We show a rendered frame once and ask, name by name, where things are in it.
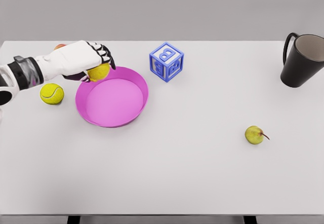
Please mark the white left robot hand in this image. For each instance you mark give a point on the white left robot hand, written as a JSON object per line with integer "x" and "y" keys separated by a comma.
{"x": 76, "y": 56}

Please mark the yellow lemon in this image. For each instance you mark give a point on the yellow lemon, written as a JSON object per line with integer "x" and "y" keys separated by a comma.
{"x": 99, "y": 72}

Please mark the pink round plate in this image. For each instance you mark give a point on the pink round plate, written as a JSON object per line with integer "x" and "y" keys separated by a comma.
{"x": 112, "y": 99}

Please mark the red apple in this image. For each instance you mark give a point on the red apple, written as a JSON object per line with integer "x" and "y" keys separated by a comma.
{"x": 59, "y": 46}

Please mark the yellow tennis ball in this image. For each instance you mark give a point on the yellow tennis ball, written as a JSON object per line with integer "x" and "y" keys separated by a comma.
{"x": 51, "y": 93}

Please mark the blue letter block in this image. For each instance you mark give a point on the blue letter block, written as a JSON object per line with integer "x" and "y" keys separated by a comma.
{"x": 166, "y": 61}

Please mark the green pear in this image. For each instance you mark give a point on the green pear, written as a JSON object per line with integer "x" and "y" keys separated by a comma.
{"x": 254, "y": 135}

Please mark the black mug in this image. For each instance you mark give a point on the black mug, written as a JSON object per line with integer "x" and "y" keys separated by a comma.
{"x": 302, "y": 61}

